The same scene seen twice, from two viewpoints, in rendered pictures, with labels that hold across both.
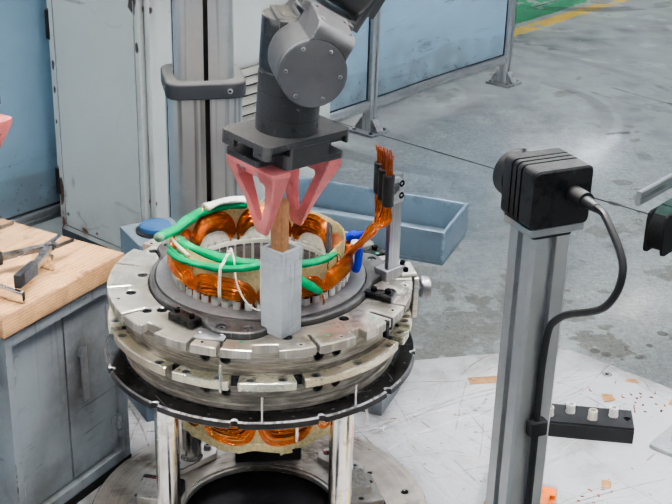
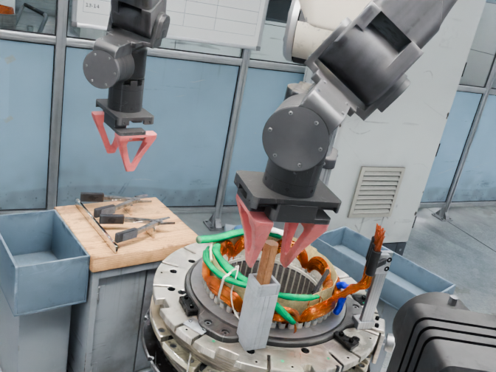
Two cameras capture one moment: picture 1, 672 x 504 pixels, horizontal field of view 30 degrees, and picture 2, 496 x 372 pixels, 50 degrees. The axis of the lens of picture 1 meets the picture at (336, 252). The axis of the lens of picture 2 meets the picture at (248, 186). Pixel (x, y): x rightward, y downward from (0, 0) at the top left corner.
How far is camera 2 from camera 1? 0.60 m
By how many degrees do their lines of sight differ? 20
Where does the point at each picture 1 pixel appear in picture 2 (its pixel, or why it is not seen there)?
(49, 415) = (122, 328)
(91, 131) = not seen: hidden behind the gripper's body
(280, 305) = (249, 325)
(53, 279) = (147, 243)
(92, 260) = (181, 239)
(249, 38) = (387, 153)
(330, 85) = (309, 154)
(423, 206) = (424, 275)
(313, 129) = (306, 193)
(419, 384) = not seen: outside the picture
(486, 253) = (483, 300)
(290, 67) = (275, 127)
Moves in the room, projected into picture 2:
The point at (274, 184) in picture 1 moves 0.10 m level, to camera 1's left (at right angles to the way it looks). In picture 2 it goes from (256, 229) to (173, 198)
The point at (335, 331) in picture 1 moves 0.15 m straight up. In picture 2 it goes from (291, 360) to (320, 248)
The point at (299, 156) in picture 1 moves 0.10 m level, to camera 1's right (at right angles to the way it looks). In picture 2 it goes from (286, 212) to (381, 246)
